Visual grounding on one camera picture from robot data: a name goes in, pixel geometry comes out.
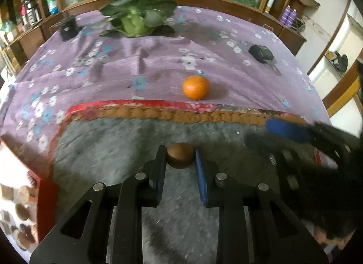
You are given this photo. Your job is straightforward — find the red date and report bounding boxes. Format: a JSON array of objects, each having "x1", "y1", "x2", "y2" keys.
[{"x1": 17, "y1": 224, "x2": 36, "y2": 250}]

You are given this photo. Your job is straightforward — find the green leafy cabbage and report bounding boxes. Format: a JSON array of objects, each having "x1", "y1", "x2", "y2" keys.
[{"x1": 99, "y1": 0, "x2": 177, "y2": 38}]

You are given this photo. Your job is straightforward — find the red white gift box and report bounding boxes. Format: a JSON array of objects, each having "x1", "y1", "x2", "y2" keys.
[{"x1": 1, "y1": 141, "x2": 59, "y2": 263}]

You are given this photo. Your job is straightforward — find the purple cans pair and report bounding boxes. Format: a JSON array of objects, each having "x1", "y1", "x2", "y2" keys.
[{"x1": 279, "y1": 5, "x2": 297, "y2": 28}]

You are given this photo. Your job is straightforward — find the purple floral tablecloth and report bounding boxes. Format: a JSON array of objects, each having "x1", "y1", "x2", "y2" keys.
[{"x1": 1, "y1": 7, "x2": 330, "y2": 168}]

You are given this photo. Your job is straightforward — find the steel thermos flask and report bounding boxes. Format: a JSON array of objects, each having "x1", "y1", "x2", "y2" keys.
[{"x1": 24, "y1": 0, "x2": 41, "y2": 25}]

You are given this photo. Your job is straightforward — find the grey felt mat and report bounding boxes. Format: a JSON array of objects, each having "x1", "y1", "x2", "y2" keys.
[{"x1": 52, "y1": 116, "x2": 338, "y2": 264}]

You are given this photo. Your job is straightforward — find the black car key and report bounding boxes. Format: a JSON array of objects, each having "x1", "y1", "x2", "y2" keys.
[{"x1": 249, "y1": 44, "x2": 281, "y2": 76}]

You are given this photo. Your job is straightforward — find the brown round fruit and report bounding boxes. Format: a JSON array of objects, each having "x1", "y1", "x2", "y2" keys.
[
  {"x1": 167, "y1": 143, "x2": 195, "y2": 169},
  {"x1": 15, "y1": 203, "x2": 29, "y2": 221}
]

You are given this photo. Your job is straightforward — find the black cylindrical device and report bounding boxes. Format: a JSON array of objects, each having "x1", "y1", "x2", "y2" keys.
[{"x1": 54, "y1": 15, "x2": 83, "y2": 42}]

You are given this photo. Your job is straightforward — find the green bottle on shelf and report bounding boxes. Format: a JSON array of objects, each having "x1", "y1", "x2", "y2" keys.
[{"x1": 46, "y1": 0, "x2": 59, "y2": 15}]

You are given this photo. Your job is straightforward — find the small far orange mandarin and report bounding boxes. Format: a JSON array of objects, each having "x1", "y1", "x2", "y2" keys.
[{"x1": 183, "y1": 75, "x2": 210, "y2": 101}]

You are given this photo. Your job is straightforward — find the brown round fruit top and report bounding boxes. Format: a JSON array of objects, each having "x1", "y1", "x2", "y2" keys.
[{"x1": 167, "y1": 143, "x2": 195, "y2": 169}]

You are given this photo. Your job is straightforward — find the person right hand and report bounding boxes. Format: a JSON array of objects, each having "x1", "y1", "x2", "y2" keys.
[{"x1": 313, "y1": 225, "x2": 345, "y2": 253}]

